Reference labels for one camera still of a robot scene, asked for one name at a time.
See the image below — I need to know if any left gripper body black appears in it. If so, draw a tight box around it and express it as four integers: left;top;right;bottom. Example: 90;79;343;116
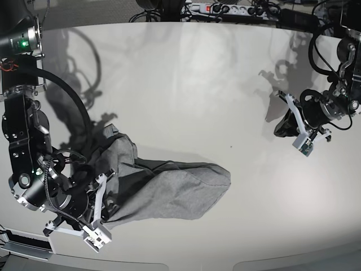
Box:
300;89;353;130

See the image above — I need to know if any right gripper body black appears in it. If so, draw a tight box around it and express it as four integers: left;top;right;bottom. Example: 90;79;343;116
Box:
8;166;93;226

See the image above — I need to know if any grey t-shirt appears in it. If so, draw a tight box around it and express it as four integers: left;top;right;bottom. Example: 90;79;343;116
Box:
90;124;231;229

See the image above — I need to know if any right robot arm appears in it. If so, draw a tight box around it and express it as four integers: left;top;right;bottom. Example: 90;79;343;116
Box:
1;1;94;230

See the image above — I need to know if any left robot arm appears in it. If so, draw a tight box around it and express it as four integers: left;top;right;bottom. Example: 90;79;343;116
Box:
274;1;360;139

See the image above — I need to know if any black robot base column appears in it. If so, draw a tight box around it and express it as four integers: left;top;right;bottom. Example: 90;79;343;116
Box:
161;0;184;22

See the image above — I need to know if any black power adapter box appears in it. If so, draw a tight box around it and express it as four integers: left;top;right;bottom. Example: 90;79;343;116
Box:
276;9;319;32

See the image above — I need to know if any white power strip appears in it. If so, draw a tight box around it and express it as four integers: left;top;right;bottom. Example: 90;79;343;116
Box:
183;1;279;21

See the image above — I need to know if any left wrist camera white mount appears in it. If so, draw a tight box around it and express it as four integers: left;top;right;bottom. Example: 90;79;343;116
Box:
277;91;332;157

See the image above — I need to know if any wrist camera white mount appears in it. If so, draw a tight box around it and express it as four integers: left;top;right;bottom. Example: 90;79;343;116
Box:
44;169;115;253
277;91;332;157

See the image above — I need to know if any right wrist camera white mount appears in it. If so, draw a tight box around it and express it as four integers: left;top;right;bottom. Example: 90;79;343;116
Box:
44;169;115;253

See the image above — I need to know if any black corrugated cable hose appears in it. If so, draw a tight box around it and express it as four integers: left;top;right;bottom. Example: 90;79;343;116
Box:
33;69;93;136

